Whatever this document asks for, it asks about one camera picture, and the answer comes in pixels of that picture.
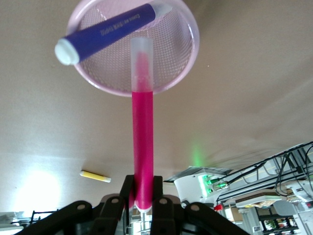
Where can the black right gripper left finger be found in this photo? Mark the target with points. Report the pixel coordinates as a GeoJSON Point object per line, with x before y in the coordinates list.
{"type": "Point", "coordinates": [107, 215]}

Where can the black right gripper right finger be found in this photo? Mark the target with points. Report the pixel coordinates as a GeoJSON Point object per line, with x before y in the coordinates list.
{"type": "Point", "coordinates": [176, 218]}

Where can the pink highlighter pen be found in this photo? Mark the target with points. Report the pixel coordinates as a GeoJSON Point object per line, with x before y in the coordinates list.
{"type": "Point", "coordinates": [143, 137]}

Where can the purple marker pen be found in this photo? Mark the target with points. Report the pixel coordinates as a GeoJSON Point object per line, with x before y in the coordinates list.
{"type": "Point", "coordinates": [107, 34]}

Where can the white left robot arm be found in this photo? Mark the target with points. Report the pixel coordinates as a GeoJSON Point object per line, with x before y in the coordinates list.
{"type": "Point", "coordinates": [193, 188]}

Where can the pink mesh pen holder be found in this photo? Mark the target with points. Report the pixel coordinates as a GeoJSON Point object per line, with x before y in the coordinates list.
{"type": "Point", "coordinates": [176, 49]}

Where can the yellow highlighter pen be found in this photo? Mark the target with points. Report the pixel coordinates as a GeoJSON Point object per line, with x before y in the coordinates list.
{"type": "Point", "coordinates": [94, 176]}

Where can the metal storage shelf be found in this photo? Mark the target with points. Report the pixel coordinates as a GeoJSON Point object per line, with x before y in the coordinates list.
{"type": "Point", "coordinates": [274, 210]}

